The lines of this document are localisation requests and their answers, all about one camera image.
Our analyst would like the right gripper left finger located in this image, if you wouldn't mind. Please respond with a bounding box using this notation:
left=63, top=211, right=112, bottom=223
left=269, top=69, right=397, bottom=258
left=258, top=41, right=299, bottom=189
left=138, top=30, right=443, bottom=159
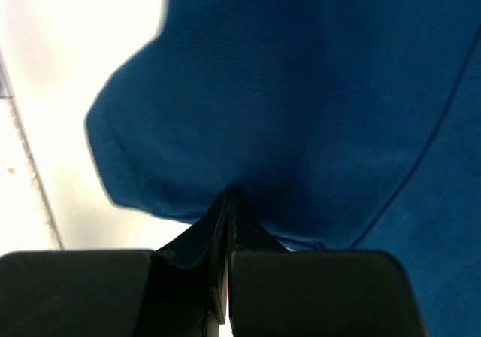
left=1, top=194, right=227, bottom=336

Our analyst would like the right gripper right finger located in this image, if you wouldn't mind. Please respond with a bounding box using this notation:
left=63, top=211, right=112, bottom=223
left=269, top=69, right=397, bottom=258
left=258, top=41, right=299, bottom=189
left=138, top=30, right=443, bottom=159
left=227, top=189, right=428, bottom=336

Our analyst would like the blue mickey mouse t-shirt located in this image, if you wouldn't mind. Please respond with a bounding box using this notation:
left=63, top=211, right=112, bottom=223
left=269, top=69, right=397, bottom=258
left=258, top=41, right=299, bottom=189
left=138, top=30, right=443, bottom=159
left=86, top=0, right=480, bottom=336

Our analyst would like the aluminium rail at table edge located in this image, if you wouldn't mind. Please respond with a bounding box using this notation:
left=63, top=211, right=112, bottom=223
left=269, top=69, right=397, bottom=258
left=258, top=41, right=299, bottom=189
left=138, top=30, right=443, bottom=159
left=1, top=61, right=64, bottom=254

